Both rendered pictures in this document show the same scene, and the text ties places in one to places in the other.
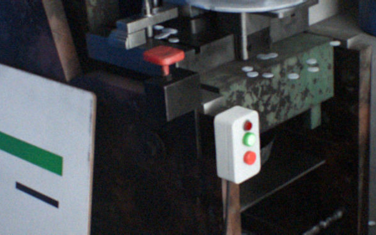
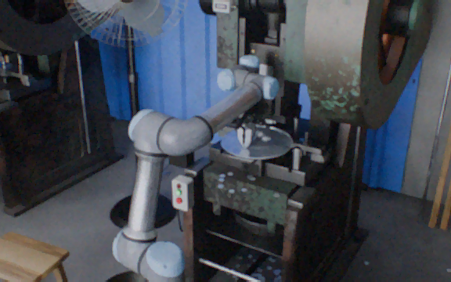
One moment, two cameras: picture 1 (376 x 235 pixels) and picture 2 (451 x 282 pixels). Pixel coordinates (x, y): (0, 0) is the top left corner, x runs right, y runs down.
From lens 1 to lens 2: 2.35 m
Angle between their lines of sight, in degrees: 67
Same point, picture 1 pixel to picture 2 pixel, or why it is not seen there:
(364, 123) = (287, 251)
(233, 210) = (189, 222)
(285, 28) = (283, 175)
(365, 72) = (290, 224)
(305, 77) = (262, 200)
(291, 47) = (267, 183)
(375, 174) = not seen: outside the picture
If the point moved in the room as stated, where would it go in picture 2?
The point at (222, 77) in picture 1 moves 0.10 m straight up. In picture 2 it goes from (218, 168) to (218, 147)
